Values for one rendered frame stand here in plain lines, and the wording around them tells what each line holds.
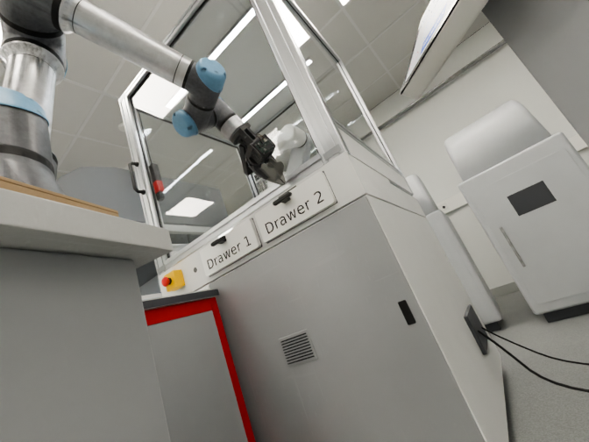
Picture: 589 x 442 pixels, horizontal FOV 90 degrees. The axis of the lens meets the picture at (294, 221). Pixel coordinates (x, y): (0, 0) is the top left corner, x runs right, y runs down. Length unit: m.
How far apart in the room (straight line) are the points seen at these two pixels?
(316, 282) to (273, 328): 0.23
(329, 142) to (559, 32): 0.54
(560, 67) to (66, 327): 0.82
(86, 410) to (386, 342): 0.67
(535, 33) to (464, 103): 3.52
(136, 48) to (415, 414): 1.10
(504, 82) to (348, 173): 3.53
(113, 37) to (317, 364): 0.99
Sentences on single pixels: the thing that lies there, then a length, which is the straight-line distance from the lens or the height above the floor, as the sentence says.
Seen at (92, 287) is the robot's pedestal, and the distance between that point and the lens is 0.45.
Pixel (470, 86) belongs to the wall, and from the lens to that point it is 4.34.
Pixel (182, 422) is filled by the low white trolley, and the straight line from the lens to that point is 1.03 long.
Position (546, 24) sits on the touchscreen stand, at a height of 0.85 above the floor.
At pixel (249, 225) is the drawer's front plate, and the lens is 1.06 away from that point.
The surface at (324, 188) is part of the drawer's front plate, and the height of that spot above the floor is 0.87.
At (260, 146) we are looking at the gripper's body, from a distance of 0.92.
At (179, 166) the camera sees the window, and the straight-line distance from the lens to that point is 1.46.
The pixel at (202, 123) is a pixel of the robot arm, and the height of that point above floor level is 1.14.
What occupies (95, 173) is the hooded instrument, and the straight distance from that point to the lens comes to 2.08.
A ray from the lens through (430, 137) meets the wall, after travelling 4.21.
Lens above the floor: 0.55
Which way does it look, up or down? 17 degrees up
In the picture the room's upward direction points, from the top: 21 degrees counter-clockwise
